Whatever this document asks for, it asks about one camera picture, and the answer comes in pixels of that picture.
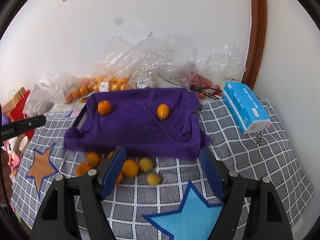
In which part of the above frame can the person's left hand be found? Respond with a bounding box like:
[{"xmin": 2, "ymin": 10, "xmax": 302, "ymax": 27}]
[{"xmin": 1, "ymin": 148, "xmax": 12, "ymax": 203}]

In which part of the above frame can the purple towel covered tray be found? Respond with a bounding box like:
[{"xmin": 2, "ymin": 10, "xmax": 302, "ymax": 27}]
[{"xmin": 64, "ymin": 88, "xmax": 210, "ymax": 161}]

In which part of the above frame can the small clear bag of oranges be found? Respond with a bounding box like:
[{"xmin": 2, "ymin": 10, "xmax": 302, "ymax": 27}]
[{"xmin": 48, "ymin": 72, "xmax": 91, "ymax": 103}]

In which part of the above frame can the bag of red cherry tomatoes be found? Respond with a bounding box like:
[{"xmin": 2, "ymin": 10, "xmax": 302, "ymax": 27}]
[{"xmin": 178, "ymin": 72, "xmax": 222, "ymax": 100}]

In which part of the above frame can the mandarin orange four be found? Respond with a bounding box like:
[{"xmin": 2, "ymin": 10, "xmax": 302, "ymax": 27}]
[{"xmin": 76, "ymin": 163, "xmax": 92, "ymax": 176}]

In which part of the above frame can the mandarin orange three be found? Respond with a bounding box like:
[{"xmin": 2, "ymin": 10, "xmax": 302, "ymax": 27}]
[{"xmin": 115, "ymin": 171, "xmax": 124, "ymax": 185}]

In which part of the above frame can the white plastic shopping bag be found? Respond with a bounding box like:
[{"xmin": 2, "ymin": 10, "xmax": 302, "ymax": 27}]
[{"xmin": 22, "ymin": 83, "xmax": 60, "ymax": 117}]

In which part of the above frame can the red paper gift bag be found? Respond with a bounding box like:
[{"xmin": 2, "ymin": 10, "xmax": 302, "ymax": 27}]
[{"xmin": 2, "ymin": 87, "xmax": 36, "ymax": 140}]

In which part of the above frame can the blue tissue pack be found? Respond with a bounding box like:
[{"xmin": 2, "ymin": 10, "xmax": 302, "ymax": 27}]
[{"xmin": 222, "ymin": 81, "xmax": 270, "ymax": 134}]

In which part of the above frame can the brown wooden door frame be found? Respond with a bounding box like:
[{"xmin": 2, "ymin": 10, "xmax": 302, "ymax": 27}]
[{"xmin": 242, "ymin": 0, "xmax": 267, "ymax": 90}]

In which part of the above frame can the small yellow fruit one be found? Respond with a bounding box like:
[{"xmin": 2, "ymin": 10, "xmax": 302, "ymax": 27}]
[{"xmin": 138, "ymin": 158, "xmax": 153, "ymax": 172}]

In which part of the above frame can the large crumpled clear plastic bag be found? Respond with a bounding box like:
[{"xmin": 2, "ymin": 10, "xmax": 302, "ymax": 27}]
[{"xmin": 93, "ymin": 26, "xmax": 246, "ymax": 88}]

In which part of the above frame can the mandarin orange two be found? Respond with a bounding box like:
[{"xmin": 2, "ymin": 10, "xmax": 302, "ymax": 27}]
[{"xmin": 86, "ymin": 152, "xmax": 100, "ymax": 168}]

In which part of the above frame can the small yellow fruit two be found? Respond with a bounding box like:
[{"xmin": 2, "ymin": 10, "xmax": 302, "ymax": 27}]
[{"xmin": 146, "ymin": 173, "xmax": 161, "ymax": 186}]

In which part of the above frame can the round yellow-orange citrus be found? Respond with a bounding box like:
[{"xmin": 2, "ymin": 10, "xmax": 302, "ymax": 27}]
[{"xmin": 121, "ymin": 159, "xmax": 139, "ymax": 177}]

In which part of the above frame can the mandarin orange one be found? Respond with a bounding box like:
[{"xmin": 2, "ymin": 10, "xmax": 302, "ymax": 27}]
[{"xmin": 97, "ymin": 100, "xmax": 112, "ymax": 115}]

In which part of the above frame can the oval kumquat orange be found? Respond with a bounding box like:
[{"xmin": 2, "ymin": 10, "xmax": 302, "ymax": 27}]
[{"xmin": 157, "ymin": 103, "xmax": 170, "ymax": 120}]

